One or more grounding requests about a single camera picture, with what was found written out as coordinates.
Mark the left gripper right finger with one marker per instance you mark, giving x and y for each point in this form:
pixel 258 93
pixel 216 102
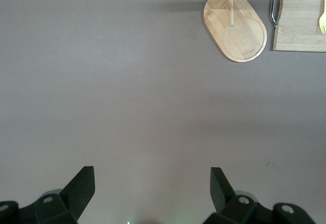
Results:
pixel 229 206

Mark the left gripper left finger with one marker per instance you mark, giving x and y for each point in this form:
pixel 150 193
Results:
pixel 76 191

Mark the wooden mug tree stand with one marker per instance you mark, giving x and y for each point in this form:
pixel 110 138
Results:
pixel 242 38

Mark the bamboo cutting board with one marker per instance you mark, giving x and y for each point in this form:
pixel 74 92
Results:
pixel 300 25

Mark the yellow plastic fork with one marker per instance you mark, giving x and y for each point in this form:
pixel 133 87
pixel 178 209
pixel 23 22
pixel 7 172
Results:
pixel 323 23

